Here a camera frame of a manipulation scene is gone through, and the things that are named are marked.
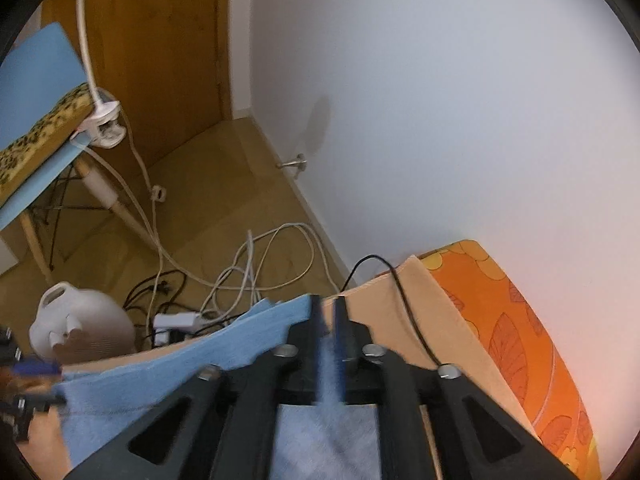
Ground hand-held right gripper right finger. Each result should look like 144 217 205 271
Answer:
334 296 581 480

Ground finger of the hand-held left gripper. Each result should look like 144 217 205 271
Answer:
12 357 63 377
15 392 68 413

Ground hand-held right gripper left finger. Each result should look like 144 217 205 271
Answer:
65 294 326 480

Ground blue denim pants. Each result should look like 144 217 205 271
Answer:
52 294 386 480

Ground beige blanket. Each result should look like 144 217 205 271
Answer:
25 255 543 480

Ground white fan heater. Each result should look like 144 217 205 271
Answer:
29 282 137 365

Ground white power strip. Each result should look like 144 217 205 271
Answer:
152 310 206 346

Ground orange floral bedsheet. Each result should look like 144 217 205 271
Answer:
377 239 603 480

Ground metal door stop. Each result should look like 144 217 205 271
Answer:
276 152 307 178

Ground leopard print cushion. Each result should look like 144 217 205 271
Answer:
0 82 98 201

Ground white clip desk lamp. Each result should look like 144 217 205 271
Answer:
50 0 127 150

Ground blue chair with wooden legs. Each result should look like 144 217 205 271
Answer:
0 22 156 283

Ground wooden door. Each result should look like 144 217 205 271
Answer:
30 0 236 186

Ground black ring light cable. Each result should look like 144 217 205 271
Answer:
340 255 448 368

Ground thin white coiled cable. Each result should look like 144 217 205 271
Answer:
200 222 341 321

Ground black cable tangle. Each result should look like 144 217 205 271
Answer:
120 267 188 351

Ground thick white cable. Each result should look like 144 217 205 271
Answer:
70 140 261 293

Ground white lamp cable with switch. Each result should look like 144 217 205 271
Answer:
120 110 168 321

